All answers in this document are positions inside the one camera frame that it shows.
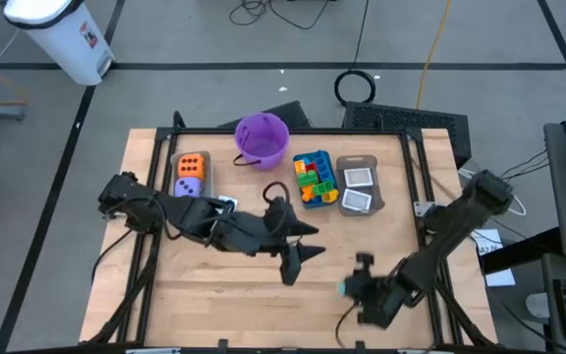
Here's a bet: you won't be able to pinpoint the purple pumpkin face bucket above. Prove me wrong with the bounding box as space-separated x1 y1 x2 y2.
234 112 291 171

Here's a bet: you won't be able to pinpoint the light grey plastic bin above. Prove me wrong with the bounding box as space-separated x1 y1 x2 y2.
169 150 214 201

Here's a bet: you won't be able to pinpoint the green studded toy brick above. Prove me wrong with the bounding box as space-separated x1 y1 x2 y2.
311 180 336 197

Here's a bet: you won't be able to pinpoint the large blue toy block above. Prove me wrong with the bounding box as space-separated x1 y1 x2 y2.
311 149 336 184

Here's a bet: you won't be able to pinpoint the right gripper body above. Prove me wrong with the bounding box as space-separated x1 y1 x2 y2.
355 253 412 329

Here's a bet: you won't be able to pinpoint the black panel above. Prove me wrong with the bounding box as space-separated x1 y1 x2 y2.
218 100 313 130

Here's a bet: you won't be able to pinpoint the black perforated case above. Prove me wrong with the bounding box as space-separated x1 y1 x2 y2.
342 101 473 168

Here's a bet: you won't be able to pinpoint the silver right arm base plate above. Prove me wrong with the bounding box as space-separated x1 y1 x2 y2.
413 200 436 218

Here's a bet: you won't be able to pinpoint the printed white paper sheet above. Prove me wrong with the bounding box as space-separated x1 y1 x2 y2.
472 228 505 257

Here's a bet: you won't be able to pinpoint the white picture card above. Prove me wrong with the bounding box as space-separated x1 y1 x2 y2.
343 167 374 189

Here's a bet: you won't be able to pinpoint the smoky translucent plastic bin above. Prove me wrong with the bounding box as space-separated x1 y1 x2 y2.
335 154 386 217

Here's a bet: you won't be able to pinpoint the white cables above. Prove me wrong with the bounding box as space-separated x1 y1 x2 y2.
458 168 529 217

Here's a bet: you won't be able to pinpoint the orange foam dice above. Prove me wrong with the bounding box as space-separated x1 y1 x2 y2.
177 152 206 181

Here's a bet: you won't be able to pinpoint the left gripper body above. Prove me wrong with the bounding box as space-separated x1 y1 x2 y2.
257 196 304 286

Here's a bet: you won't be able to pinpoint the teal plastic tray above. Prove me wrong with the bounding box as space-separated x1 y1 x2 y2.
292 148 341 210

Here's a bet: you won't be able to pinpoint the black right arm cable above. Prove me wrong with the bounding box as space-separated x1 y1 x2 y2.
334 302 363 349

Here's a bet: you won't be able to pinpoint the grey computer mouse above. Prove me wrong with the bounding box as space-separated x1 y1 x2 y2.
526 292 550 320

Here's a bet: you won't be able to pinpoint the black floor cable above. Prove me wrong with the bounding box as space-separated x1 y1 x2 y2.
228 0 333 30

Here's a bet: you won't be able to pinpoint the purple foam dice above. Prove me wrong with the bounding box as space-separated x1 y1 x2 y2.
173 176 204 200

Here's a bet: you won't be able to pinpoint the yellow cable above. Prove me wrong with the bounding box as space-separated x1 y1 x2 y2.
416 0 454 110

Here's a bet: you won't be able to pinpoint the white trash can black lid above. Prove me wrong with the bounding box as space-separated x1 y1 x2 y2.
2 0 116 88

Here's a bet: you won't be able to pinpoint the coiled black cable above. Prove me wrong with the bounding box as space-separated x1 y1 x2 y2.
333 0 377 107

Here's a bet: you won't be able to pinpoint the plain white paper sheet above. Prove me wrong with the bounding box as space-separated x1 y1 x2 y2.
483 268 517 288

